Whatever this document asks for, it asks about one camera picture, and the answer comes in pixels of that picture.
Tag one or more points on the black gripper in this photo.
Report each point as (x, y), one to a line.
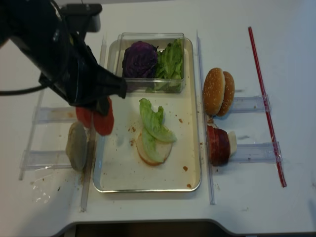
(72, 72)

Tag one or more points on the tomato slice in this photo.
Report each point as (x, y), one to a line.
(85, 116)
(104, 124)

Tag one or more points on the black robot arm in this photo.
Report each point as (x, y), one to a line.
(22, 22)

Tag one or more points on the green lettuce in container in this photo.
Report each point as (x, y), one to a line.
(170, 68)

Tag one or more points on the lettuce leaf on bun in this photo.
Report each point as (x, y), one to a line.
(153, 127)

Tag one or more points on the stack of meat patties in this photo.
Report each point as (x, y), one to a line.
(219, 146)

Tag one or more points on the white cheese slice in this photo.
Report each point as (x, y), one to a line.
(232, 142)

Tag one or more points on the purple cabbage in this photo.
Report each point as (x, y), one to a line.
(139, 64)

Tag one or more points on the clear plastic container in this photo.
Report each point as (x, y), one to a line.
(159, 40)

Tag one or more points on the bun slice standing left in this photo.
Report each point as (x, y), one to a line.
(76, 147)

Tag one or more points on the clear holder upper left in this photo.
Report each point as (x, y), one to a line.
(43, 115)

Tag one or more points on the clear holder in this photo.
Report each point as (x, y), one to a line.
(34, 160)
(257, 153)
(253, 104)
(43, 115)

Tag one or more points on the metal serving tray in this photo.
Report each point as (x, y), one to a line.
(118, 167)

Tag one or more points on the bottom bun slice on tray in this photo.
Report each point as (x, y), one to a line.
(162, 148)

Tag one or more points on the clear holder lower left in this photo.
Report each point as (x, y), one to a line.
(34, 160)

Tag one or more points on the sesame bun top front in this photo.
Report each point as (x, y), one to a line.
(213, 91)

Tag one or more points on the sesame bun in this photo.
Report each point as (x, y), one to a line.
(229, 94)
(213, 91)

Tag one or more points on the sesame bun top rear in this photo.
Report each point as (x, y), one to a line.
(229, 94)

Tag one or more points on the clear holder upper right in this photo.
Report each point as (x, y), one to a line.
(253, 104)

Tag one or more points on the clear holder lower right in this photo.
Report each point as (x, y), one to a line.
(257, 153)

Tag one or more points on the clear rail far left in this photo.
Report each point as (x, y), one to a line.
(29, 138)

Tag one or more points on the clear rail left of tray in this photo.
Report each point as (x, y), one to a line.
(91, 143)

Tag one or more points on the clear rail of tray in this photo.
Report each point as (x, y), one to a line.
(212, 200)
(91, 143)

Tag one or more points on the clear rail right of tray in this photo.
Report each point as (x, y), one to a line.
(212, 200)

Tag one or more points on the red plastic rail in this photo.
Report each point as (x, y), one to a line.
(276, 148)

